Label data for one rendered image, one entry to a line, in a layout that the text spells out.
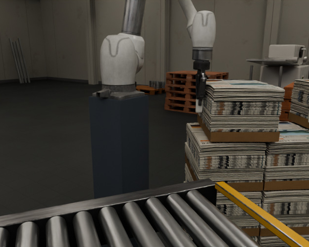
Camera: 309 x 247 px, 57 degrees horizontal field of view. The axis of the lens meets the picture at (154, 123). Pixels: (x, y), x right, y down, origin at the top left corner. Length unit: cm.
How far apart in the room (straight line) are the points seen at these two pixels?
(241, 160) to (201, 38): 55
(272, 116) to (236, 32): 697
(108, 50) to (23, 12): 1230
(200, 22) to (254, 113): 45
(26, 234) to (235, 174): 87
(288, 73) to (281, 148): 433
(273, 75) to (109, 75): 463
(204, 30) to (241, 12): 690
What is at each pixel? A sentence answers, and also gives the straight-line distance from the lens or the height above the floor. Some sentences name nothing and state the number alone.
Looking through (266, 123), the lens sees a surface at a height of 92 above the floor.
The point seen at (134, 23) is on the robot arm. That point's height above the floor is 133.
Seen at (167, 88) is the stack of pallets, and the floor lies 46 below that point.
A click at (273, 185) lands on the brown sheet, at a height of 63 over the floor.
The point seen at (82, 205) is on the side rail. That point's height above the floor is 80.
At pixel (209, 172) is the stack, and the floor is 70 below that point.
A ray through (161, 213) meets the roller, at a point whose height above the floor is 80.
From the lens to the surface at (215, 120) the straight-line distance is 120.
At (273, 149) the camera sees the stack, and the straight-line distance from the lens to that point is 132.
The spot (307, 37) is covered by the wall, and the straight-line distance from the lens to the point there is 772.
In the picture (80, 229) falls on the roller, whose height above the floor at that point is 80.
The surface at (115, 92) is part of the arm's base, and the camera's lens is 128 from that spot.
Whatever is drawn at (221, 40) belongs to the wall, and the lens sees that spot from 831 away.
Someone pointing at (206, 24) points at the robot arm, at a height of 131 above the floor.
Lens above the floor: 120
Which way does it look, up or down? 14 degrees down
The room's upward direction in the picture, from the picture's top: straight up
